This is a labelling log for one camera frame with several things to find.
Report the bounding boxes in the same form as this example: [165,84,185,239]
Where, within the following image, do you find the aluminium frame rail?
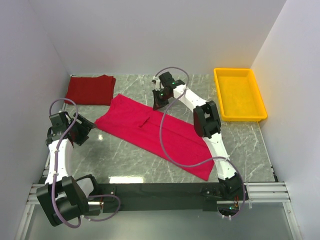
[14,102,301,240]

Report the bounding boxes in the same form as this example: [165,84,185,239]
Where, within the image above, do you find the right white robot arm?
[152,67,246,201]

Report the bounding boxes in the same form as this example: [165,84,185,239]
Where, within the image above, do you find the black base beam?
[92,182,249,212]

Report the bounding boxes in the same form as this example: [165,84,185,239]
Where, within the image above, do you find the pink t shirt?
[95,94,214,181]

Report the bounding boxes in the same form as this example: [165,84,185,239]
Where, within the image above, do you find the folded dark red t shirt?
[65,74,116,106]

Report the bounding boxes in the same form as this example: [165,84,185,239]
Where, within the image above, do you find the yellow plastic tray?
[213,68,268,122]

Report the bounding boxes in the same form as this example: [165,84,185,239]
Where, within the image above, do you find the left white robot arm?
[36,111,100,227]

